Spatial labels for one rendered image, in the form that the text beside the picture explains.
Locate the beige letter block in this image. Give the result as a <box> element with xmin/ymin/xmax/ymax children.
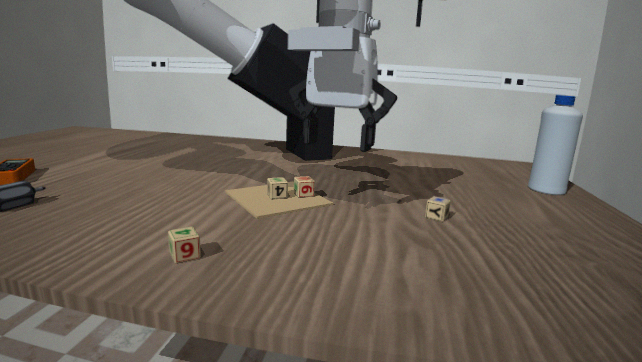
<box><xmin>425</xmin><ymin>196</ymin><xmax>451</xmax><ymax>222</ymax></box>

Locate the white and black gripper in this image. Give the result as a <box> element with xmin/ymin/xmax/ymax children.
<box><xmin>289</xmin><ymin>33</ymin><xmax>398</xmax><ymax>152</ymax></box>

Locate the white plastic bottle with blue cap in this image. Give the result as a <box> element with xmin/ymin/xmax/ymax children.
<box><xmin>528</xmin><ymin>95</ymin><xmax>583</xmax><ymax>195</ymax></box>

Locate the tan flat mat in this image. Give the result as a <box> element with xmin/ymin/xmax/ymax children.
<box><xmin>225</xmin><ymin>182</ymin><xmax>333</xmax><ymax>219</ymax></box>

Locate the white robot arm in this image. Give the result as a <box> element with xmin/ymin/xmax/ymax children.
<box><xmin>124</xmin><ymin>0</ymin><xmax>381</xmax><ymax>75</ymax></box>

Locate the beige toy block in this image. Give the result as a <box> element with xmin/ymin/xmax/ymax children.
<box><xmin>294</xmin><ymin>176</ymin><xmax>315</xmax><ymax>198</ymax></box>

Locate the orange multimeter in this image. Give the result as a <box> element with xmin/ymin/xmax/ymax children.
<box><xmin>0</xmin><ymin>158</ymin><xmax>35</xmax><ymax>185</ymax></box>

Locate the wooden toy block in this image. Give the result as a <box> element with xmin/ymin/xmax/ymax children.
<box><xmin>267</xmin><ymin>177</ymin><xmax>288</xmax><ymax>199</ymax></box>
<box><xmin>168</xmin><ymin>227</ymin><xmax>201</xmax><ymax>263</ymax></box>

